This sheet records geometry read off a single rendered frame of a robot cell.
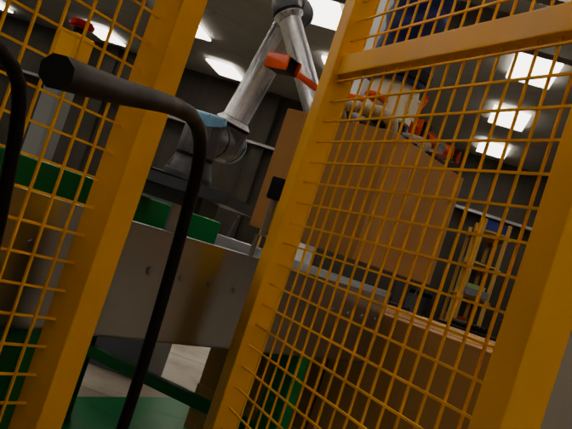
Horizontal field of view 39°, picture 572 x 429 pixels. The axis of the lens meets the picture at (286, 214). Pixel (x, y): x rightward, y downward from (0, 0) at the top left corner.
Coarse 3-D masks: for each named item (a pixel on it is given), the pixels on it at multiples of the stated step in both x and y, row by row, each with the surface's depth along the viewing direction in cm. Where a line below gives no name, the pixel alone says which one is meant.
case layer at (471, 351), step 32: (384, 320) 233; (416, 320) 274; (224, 352) 256; (448, 352) 222; (480, 352) 218; (256, 384) 248; (320, 384) 239; (384, 384) 229; (416, 384) 225; (480, 384) 217; (352, 416) 232; (384, 416) 227; (448, 416) 219
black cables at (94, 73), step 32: (64, 64) 26; (96, 96) 30; (128, 96) 35; (160, 96) 42; (192, 128) 62; (192, 160) 72; (0, 192) 67; (192, 192) 73; (0, 224) 68; (160, 288) 76; (160, 320) 77; (128, 416) 78
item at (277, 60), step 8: (272, 56) 263; (280, 56) 262; (288, 56) 260; (264, 64) 264; (272, 64) 262; (280, 64) 261; (288, 64) 260; (296, 64) 266; (280, 72) 267; (288, 72) 263; (296, 72) 267
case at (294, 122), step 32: (288, 128) 263; (352, 128) 250; (288, 160) 261; (352, 160) 248; (384, 160) 242; (320, 192) 252; (352, 192) 246; (384, 192) 247; (416, 192) 264; (448, 192) 284; (256, 224) 262; (320, 224) 249; (352, 224) 243; (384, 224) 252; (448, 224) 290; (352, 256) 241
